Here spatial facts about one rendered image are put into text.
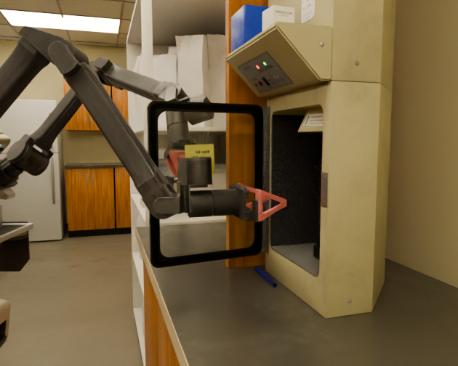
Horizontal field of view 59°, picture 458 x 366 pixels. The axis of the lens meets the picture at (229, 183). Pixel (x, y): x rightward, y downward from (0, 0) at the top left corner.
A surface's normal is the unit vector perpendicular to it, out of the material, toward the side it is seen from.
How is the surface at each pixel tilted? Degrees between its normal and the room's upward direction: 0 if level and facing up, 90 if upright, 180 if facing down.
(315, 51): 90
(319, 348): 0
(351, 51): 90
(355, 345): 0
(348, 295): 90
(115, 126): 83
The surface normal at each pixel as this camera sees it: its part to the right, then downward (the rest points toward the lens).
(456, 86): -0.96, 0.03
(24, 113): 0.29, 0.10
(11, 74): -0.03, 0.05
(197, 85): -0.36, 0.20
